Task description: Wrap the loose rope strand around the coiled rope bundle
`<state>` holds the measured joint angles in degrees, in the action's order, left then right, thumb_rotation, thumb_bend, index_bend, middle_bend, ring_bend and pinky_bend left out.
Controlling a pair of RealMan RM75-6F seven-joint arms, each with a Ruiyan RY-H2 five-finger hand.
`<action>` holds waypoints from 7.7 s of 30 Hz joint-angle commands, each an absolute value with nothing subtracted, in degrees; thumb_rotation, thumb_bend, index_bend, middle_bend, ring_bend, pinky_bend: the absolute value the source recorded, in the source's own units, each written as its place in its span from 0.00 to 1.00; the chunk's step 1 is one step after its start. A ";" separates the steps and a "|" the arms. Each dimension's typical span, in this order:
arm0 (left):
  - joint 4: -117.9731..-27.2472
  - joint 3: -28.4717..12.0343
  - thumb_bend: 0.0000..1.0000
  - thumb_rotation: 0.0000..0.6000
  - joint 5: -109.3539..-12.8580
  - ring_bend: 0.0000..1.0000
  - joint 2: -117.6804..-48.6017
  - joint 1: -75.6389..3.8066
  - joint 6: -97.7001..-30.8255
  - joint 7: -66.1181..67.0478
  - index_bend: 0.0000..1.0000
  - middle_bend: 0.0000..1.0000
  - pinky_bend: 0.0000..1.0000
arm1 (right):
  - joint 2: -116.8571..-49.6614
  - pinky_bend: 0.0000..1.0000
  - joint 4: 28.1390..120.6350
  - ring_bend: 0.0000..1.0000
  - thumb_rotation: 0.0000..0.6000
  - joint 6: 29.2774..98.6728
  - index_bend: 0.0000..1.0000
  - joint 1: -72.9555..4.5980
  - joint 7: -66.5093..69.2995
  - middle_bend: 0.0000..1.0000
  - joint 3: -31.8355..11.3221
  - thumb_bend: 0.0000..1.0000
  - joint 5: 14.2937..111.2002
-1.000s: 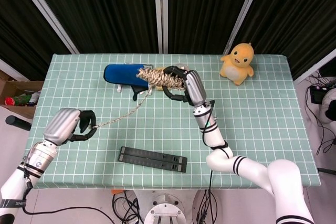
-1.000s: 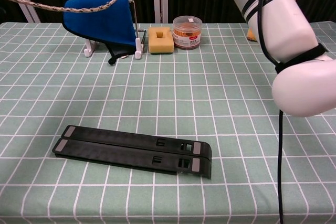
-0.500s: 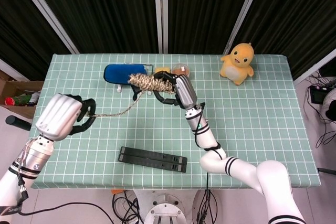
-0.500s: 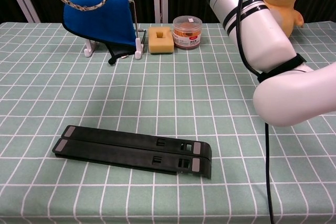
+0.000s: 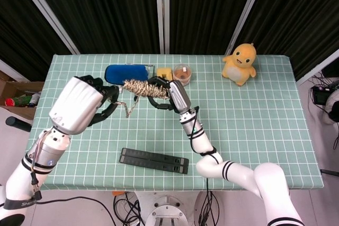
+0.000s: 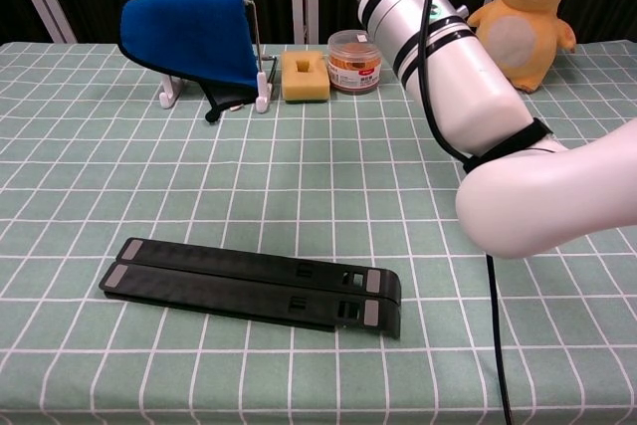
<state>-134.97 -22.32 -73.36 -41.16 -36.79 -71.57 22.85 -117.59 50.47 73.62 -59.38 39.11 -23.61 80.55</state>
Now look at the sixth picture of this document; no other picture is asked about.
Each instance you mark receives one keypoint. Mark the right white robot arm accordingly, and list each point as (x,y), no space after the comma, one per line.
(463,81)

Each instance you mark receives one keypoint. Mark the clear jar orange contents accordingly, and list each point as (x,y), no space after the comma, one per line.
(354,64)

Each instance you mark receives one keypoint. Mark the yellow sponge block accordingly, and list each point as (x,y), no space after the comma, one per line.
(304,81)

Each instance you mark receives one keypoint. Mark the blue cloth pouch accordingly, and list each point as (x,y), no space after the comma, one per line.
(194,37)

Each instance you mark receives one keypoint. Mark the white metal display stand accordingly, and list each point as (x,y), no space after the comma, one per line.
(263,89)

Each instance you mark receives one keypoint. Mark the green checkered tablecloth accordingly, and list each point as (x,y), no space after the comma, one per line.
(298,186)

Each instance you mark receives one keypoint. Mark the yellow plush duck toy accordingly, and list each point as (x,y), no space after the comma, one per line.
(522,37)

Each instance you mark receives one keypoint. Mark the black folded laptop stand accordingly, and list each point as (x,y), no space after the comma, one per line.
(239,280)

